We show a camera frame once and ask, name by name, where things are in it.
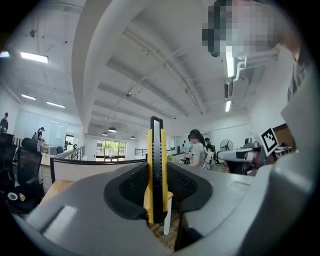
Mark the yellow black utility knife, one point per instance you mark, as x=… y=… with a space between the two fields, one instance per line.
x=157 y=162

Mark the black metal railing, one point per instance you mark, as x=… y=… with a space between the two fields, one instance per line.
x=75 y=153

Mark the glass entrance doors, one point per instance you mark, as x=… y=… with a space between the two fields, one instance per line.
x=110 y=150

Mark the small yellow object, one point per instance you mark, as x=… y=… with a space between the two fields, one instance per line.
x=22 y=197

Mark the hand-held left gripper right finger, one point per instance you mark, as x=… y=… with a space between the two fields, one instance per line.
x=237 y=205

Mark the ceiling conduit track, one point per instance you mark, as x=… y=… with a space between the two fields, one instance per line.
x=165 y=65

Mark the ceiling light panel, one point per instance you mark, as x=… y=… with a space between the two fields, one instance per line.
x=228 y=105
x=55 y=104
x=28 y=97
x=33 y=57
x=230 y=66

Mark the roll of tape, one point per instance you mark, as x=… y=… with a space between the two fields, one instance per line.
x=12 y=196

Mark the black mesh office chair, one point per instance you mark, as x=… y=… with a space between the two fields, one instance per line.
x=28 y=165
x=6 y=160

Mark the person's grey shirt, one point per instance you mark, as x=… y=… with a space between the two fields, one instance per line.
x=305 y=112

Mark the standing fan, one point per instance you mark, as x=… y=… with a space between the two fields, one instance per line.
x=226 y=145

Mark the person's head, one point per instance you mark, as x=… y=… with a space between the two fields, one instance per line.
x=250 y=25

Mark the white partition with black rim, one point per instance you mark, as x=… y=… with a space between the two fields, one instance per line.
x=87 y=170

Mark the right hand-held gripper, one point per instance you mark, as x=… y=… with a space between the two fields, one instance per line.
x=267 y=141

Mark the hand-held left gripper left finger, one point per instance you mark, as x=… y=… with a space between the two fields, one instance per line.
x=87 y=220

